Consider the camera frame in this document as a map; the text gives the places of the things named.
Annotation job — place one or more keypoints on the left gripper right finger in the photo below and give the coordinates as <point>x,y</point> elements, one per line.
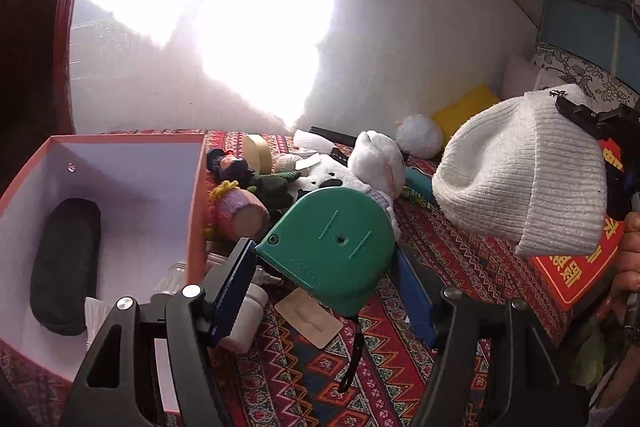
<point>525,385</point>

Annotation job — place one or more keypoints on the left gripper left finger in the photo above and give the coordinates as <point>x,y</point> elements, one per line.
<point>117,383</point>

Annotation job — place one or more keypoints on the white knitted beanie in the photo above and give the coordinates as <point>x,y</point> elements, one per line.
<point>523,172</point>

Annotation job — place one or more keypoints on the black glasses case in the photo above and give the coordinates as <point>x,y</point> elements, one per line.
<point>65,270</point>

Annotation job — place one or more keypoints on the pink crochet flower pot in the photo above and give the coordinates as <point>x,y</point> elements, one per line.
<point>235,213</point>

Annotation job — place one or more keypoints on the green tape measure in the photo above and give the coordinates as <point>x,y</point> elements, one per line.
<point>335,243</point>

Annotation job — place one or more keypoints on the white plush rabbit toy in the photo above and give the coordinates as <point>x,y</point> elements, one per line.
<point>374,167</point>

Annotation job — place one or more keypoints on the beige masking tape roll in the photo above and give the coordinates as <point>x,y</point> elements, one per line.
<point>257,153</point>

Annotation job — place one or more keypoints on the white energy saving bulb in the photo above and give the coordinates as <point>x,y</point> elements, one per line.
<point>173,281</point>

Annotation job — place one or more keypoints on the blue figurine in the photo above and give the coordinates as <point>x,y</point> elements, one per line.
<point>224,166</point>

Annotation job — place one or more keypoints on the person's hand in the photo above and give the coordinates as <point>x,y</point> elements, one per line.
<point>627,264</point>

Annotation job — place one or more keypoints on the white lace cover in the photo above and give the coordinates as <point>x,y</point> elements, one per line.
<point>603,90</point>

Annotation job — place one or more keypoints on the red box with gold characters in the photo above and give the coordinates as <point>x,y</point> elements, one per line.
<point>570,278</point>

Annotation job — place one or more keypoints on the patterned ethnic tablecloth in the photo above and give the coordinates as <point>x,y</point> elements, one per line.
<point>103,280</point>

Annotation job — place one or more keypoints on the yellow cushion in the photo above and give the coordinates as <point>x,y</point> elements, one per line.
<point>451,117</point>

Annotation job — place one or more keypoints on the beige adhesive bandage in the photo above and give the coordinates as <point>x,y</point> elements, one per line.
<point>312,321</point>

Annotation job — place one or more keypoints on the white fluffy ball pillow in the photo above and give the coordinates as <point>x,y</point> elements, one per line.
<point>419,136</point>

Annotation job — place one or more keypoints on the teal glasses case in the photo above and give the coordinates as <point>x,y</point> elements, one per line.
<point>418,181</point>

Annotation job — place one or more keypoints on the green pea snack packet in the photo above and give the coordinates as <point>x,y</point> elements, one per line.
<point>410,194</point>

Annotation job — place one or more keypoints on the black knitted glove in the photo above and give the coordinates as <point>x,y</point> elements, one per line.
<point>275,191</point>

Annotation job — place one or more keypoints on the yarn ball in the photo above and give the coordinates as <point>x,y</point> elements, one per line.
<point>285,163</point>

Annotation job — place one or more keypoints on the white shuttlecock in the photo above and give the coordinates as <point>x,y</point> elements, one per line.
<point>311,141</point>

